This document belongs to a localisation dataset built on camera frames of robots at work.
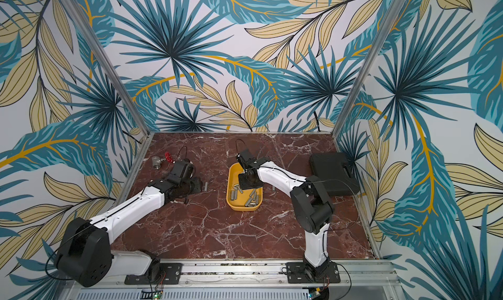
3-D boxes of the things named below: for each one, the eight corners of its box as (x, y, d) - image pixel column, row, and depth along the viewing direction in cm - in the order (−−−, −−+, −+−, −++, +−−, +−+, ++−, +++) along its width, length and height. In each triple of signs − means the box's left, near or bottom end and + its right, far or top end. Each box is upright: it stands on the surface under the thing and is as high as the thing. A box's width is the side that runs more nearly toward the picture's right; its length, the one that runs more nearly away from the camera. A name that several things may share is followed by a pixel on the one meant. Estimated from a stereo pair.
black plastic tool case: (317, 195, 97) (320, 189, 92) (308, 158, 111) (311, 151, 106) (357, 195, 97) (363, 189, 93) (344, 159, 111) (348, 152, 107)
